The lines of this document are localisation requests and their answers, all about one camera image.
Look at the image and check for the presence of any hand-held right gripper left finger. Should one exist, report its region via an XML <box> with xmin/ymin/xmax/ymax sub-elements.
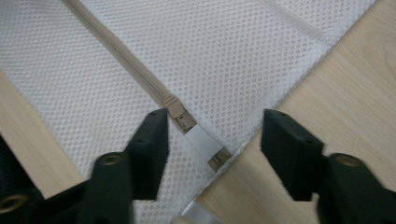
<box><xmin>78</xmin><ymin>107</ymin><xmax>171</xmax><ymax>224</ymax></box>

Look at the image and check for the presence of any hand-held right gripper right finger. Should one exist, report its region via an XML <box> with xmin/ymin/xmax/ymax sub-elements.
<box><xmin>260</xmin><ymin>108</ymin><xmax>396</xmax><ymax>224</ymax></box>

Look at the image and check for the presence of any white mesh laundry bag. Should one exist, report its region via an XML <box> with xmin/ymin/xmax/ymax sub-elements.
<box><xmin>0</xmin><ymin>0</ymin><xmax>379</xmax><ymax>224</ymax></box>

